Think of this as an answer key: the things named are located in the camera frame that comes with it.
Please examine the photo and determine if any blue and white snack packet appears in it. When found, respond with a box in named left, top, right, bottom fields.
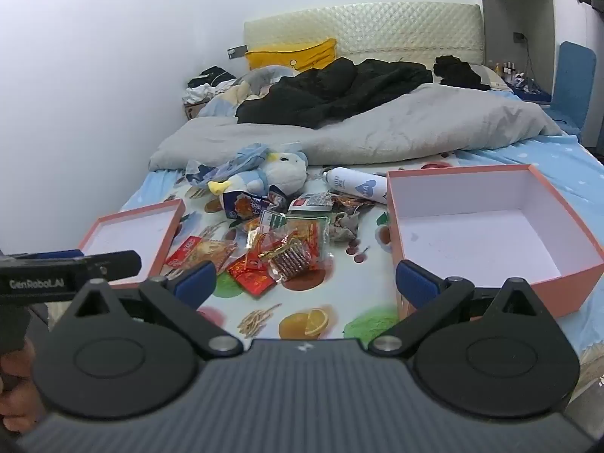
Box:
left=221, top=190, right=274, bottom=222

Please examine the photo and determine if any pink cardboard box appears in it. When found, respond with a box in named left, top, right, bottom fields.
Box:
left=386, top=163, right=604, bottom=324

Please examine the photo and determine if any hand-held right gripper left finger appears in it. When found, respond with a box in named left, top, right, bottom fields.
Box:
left=57, top=261, right=245, bottom=359

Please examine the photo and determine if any person's left hand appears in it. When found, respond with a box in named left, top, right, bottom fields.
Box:
left=0, top=340, right=48, bottom=430

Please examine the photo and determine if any grey blanket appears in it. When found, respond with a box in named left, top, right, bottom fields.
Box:
left=148, top=82, right=564, bottom=173

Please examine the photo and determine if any black clothing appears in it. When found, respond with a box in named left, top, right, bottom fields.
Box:
left=433, top=55, right=492, bottom=91

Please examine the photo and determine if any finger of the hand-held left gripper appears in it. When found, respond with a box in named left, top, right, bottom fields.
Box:
left=0, top=250, right=142, bottom=280

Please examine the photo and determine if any clear packet of brown sticks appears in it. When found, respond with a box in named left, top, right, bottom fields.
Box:
left=259, top=238, right=314, bottom=284

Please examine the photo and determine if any yellow pillow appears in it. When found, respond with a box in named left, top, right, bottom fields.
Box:
left=245, top=38, right=338, bottom=72

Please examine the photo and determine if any group of small bottles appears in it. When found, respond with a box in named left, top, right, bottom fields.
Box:
left=488, top=59, right=529, bottom=88

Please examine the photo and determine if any pile of clothes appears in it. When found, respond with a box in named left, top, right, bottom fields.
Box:
left=183, top=66, right=239, bottom=105

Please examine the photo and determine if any black jacket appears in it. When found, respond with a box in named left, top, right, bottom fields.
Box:
left=236, top=58, right=434, bottom=129

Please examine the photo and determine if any white spray bottle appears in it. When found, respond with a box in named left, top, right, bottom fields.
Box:
left=325, top=166, right=390, bottom=205

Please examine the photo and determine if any pink box lid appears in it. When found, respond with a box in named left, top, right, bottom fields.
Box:
left=78, top=199, right=186, bottom=288

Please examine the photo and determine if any blue chair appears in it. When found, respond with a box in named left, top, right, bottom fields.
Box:
left=542, top=41, right=598, bottom=133

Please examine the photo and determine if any white pillow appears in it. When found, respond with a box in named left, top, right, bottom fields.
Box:
left=472, top=63, right=514, bottom=92

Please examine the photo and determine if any grey snack packet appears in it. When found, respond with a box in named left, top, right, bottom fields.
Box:
left=328, top=210, right=362, bottom=243

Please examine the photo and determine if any dark packet with orange snack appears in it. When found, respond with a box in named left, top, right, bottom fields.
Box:
left=330, top=193, right=378, bottom=218

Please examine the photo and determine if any red label chip packet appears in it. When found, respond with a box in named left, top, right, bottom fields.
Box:
left=165, top=236, right=239, bottom=277

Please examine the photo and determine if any red snack packet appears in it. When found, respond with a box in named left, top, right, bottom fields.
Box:
left=228, top=252, right=277, bottom=298

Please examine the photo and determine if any white and blue plush toy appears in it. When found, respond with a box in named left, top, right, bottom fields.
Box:
left=208, top=144, right=310, bottom=208

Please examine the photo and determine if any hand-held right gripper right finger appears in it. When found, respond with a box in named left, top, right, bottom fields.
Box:
left=369, top=259, right=560, bottom=358

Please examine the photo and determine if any cream quilted headboard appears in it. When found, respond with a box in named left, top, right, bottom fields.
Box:
left=243, top=2, right=487, bottom=69

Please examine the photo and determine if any white packet with red label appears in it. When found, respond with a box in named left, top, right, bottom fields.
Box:
left=288, top=192, right=336, bottom=213

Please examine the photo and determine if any light blue cartoon quilt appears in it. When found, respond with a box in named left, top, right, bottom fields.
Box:
left=197, top=66, right=296, bottom=119

